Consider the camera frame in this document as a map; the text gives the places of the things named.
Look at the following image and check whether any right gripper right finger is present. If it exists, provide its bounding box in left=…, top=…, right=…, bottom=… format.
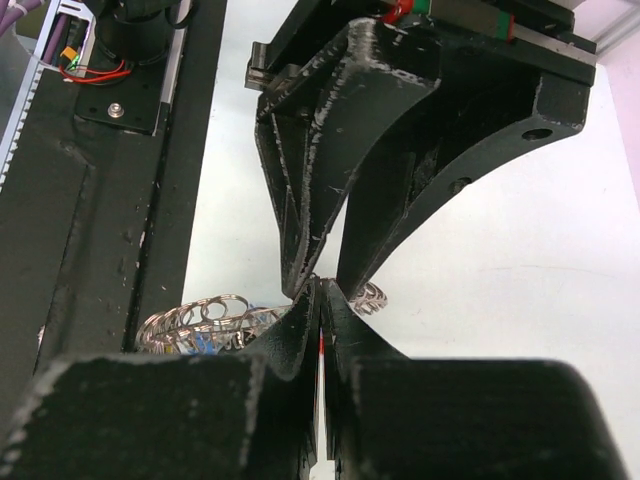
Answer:
left=322, top=280, right=627, bottom=479

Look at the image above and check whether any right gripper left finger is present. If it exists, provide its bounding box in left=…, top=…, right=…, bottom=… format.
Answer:
left=1, top=278, right=320, bottom=479

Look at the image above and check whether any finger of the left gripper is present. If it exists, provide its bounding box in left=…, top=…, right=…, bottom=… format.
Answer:
left=255, top=18, right=442, bottom=298

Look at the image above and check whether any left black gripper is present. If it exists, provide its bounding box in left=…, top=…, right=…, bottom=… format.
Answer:
left=245, top=1, right=597, bottom=297

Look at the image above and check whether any metal key organizer ring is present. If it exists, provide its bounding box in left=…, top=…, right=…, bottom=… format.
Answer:
left=135, top=280, right=390, bottom=357

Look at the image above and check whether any blue key tag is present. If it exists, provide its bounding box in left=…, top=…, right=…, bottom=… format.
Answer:
left=193, top=332, right=217, bottom=355

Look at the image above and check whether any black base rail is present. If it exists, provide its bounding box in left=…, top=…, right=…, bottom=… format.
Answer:
left=1, top=1, right=227, bottom=405

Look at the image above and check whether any white cable duct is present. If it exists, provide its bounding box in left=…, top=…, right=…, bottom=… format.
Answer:
left=1, top=1, right=95, bottom=182

